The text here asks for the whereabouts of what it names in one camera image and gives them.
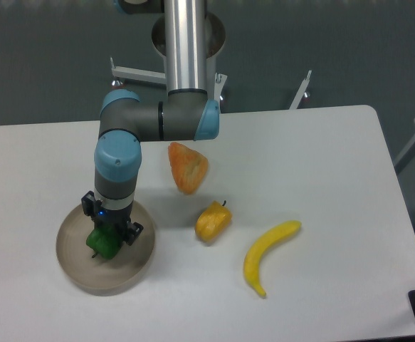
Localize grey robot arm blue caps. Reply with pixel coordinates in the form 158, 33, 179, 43
81, 1, 225, 244

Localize beige round plate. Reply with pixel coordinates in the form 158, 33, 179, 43
56, 201, 156, 296

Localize orange bread slice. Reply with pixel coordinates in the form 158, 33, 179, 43
168, 142, 209, 195

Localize yellow bell pepper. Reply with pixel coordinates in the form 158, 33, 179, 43
194, 200, 233, 243

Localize yellow banana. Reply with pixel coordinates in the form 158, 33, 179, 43
243, 220, 302, 299

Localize green bell pepper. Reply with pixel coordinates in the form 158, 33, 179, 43
86, 224, 122, 260

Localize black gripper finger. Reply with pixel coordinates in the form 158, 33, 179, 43
81, 191, 103, 217
122, 221, 144, 246

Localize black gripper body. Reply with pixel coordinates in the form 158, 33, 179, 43
93, 207, 132, 230

